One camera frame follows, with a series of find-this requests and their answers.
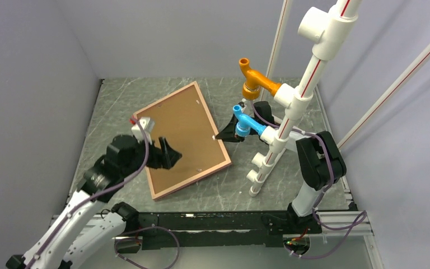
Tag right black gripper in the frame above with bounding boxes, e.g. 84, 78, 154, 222
216, 113, 261, 142

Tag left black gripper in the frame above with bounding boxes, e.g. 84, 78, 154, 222
121, 133, 182, 177

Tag pink picture frame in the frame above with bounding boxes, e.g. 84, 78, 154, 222
133, 81, 232, 200

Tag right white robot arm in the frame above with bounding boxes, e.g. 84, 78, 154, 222
215, 101, 347, 233

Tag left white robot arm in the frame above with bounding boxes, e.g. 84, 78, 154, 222
6, 134, 182, 268

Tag blue pipe fitting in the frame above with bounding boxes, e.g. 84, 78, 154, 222
233, 105, 266, 137

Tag orange pipe fitting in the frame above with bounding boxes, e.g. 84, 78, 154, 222
239, 58, 282, 100

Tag white pvc pipe stand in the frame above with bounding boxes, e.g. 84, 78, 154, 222
247, 1, 361, 197

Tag white diagonal pipe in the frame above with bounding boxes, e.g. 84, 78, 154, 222
337, 43, 430, 149

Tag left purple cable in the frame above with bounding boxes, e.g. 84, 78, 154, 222
24, 118, 181, 269

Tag purple cable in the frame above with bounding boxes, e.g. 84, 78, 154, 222
24, 118, 181, 269
251, 105, 368, 261

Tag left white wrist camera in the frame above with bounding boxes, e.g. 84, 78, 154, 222
130, 116, 155, 145

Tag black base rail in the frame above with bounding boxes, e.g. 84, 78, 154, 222
122, 210, 322, 250

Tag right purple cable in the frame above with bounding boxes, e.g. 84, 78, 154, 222
251, 105, 368, 261

